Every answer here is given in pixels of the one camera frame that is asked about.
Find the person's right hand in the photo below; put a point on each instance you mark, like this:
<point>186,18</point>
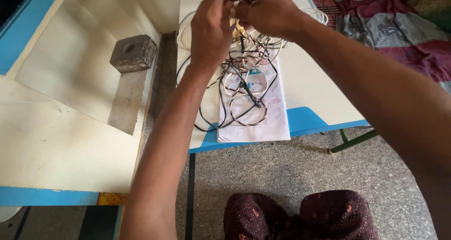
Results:
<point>269,12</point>

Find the person's left hand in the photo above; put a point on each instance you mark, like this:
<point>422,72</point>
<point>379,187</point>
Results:
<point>210,32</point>

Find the person's left fingers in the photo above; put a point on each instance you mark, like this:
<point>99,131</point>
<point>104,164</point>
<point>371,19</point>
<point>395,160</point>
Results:
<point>222,2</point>

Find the person's right fingers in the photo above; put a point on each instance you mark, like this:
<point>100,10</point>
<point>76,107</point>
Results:
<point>243,4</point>

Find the white and blue table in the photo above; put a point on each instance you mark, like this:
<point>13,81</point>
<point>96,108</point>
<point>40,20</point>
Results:
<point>274,74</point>

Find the grey stone block with hole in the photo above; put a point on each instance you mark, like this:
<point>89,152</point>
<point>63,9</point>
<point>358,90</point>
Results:
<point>133,53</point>

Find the white printed booklet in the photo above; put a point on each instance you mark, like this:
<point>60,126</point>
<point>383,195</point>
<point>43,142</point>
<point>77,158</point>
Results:
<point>260,106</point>

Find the patchwork bed cover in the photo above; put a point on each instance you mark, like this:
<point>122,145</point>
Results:
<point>387,25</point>

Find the person's dark patterned trousers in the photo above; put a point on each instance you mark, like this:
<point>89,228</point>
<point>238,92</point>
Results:
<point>299,215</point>

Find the green metal frame leg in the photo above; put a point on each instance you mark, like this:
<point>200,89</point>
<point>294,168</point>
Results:
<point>348,141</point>

